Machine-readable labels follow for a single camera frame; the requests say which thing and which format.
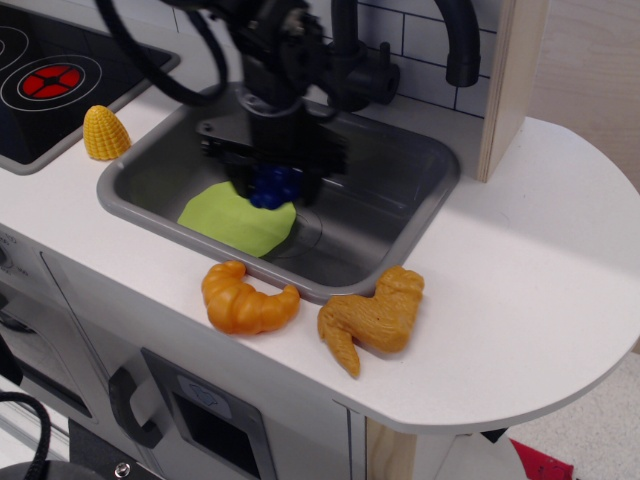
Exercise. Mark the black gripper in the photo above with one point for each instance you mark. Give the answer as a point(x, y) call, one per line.
point(255, 134)

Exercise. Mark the blue toy blueberry cluster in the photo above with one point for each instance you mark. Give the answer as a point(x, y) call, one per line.
point(275, 186)

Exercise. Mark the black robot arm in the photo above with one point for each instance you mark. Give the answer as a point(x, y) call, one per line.
point(281, 44)

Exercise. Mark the green paper plate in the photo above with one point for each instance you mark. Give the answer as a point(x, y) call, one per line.
point(219, 213)

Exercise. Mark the grey plastic sink basin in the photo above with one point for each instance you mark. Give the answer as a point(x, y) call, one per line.
point(360, 224)

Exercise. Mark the black toy faucet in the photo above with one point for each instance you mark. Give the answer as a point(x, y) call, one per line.
point(356, 77)

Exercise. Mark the orange toy croissant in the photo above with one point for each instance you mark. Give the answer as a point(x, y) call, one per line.
point(237, 308)

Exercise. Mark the yellow toy corn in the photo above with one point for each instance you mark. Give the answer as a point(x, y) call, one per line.
point(105, 137)

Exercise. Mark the toy fried chicken wing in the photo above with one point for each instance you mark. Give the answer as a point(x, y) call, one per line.
point(384, 321)

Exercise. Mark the white toy oven door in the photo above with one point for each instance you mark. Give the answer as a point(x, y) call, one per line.
point(224, 411)

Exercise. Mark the black toy stovetop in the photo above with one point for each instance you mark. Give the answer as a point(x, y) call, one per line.
point(52, 73)

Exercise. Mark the white control knob panel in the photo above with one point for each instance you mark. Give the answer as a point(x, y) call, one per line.
point(20, 266)

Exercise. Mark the red cloth piece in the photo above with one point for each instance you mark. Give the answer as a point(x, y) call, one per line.
point(540, 466)

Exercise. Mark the wooden side post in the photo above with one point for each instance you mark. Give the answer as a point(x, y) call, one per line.
point(518, 44)

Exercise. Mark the black oven door handle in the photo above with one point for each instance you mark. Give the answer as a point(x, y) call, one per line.
point(121, 388)

